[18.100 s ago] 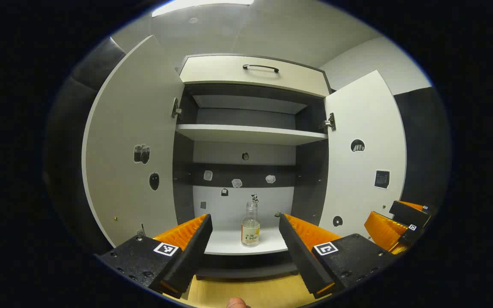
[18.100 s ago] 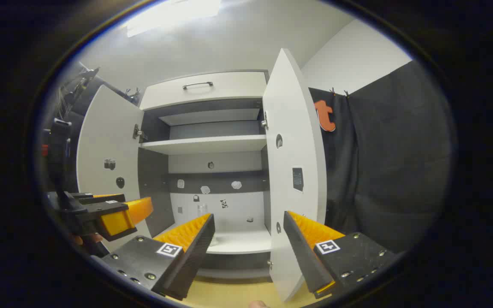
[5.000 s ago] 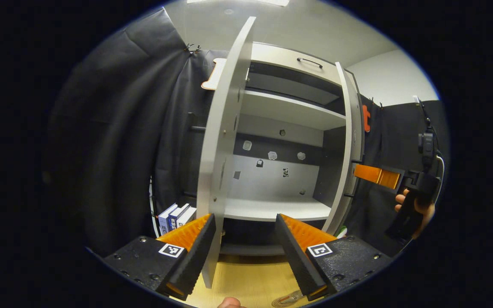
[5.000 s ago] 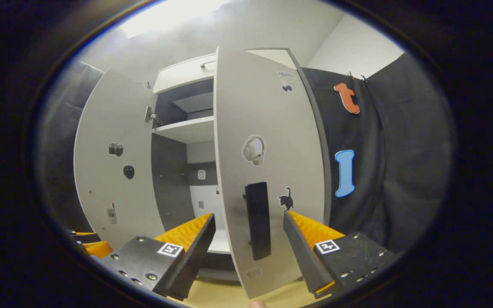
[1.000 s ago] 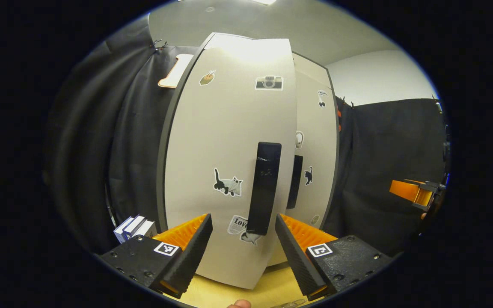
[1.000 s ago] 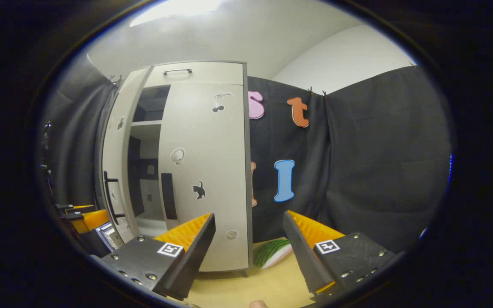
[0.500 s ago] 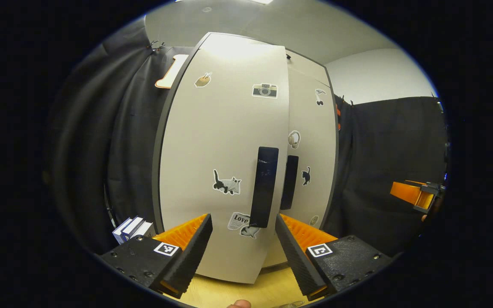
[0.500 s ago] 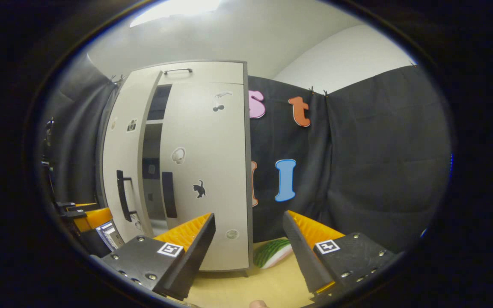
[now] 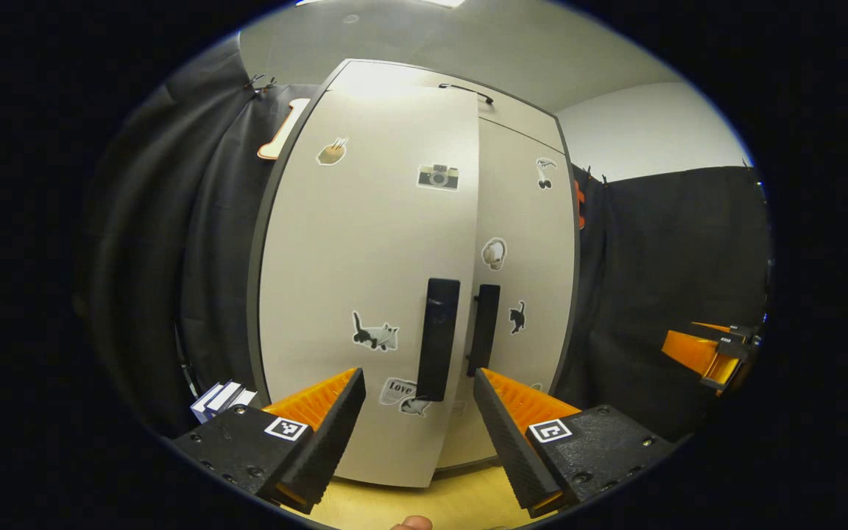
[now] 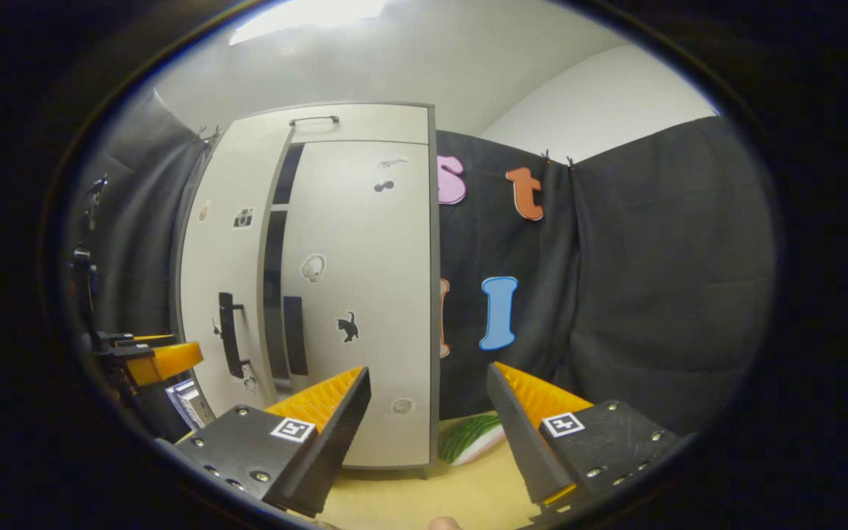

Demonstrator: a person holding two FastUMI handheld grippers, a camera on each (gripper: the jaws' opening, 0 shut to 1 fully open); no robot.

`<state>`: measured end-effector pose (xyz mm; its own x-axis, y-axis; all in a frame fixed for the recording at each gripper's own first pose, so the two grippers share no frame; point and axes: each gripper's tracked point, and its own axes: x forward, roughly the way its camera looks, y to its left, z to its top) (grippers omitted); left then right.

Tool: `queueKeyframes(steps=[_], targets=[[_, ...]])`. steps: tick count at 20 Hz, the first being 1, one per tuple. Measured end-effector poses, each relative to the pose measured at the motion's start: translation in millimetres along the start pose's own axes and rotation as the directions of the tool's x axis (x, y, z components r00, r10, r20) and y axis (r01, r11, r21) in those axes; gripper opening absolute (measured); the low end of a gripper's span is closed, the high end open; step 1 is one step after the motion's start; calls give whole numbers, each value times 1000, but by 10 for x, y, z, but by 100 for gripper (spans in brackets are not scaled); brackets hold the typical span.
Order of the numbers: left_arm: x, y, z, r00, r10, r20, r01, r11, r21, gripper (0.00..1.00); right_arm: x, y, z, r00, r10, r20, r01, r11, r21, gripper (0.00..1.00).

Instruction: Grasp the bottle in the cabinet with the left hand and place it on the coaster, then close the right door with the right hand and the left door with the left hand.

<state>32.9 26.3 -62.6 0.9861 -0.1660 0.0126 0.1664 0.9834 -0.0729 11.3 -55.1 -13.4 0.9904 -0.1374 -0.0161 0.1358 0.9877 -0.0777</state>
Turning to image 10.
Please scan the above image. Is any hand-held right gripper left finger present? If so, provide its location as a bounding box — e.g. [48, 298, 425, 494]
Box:
[172, 367, 372, 518]

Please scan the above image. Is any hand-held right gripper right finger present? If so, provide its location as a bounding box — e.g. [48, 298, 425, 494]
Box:
[487, 362, 684, 516]

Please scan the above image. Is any white cabinet door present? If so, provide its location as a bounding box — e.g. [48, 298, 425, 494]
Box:
[172, 119, 297, 428]
[280, 140, 439, 470]

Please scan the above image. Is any white and grey cabinet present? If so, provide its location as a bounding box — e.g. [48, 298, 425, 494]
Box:
[172, 102, 441, 479]

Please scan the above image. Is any white cardboard box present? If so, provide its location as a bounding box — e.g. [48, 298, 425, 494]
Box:
[177, 378, 217, 428]
[165, 383, 193, 432]

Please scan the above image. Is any green striped watermelon toy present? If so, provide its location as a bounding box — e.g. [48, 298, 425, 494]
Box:
[438, 413, 508, 467]

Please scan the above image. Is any black backdrop cloth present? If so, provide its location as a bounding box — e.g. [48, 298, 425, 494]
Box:
[74, 88, 778, 437]

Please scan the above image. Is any white drawer front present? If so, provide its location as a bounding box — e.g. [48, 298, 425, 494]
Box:
[236, 103, 432, 146]

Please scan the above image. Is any black door handle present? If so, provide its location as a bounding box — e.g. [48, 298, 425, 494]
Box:
[217, 291, 252, 381]

